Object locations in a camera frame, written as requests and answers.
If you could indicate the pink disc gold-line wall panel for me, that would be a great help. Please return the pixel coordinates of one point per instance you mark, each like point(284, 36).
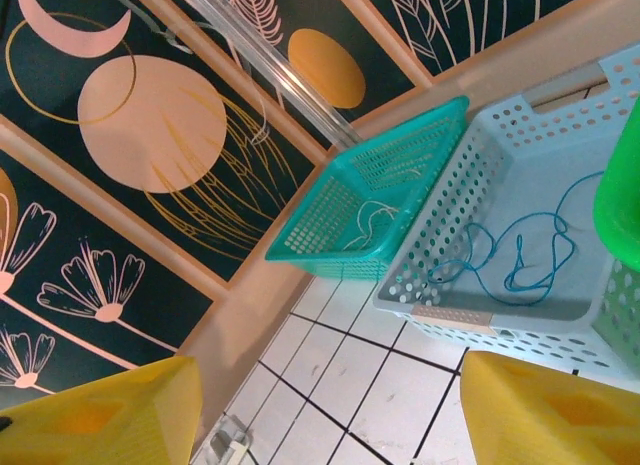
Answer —
point(150, 125)

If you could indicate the aluminium frame post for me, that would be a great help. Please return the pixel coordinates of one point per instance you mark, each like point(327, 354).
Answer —
point(280, 70)

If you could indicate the green plastic mesh basket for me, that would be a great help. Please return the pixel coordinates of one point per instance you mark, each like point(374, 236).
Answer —
point(620, 195)

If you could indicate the light blue perforated basket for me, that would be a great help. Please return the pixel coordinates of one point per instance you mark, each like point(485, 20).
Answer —
point(525, 185)

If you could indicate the small white clip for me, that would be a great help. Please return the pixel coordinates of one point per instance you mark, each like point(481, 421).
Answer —
point(230, 447)

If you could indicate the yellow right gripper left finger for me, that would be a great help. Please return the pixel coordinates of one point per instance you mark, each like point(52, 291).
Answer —
point(100, 425)

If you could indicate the teal plastic mesh basket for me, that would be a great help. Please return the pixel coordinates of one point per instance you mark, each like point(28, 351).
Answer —
point(320, 257)

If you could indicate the flower outline wall panel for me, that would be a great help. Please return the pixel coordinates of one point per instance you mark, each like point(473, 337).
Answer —
point(75, 355)
point(150, 305)

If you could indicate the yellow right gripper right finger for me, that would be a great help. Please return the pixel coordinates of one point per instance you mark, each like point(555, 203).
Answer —
point(550, 420)

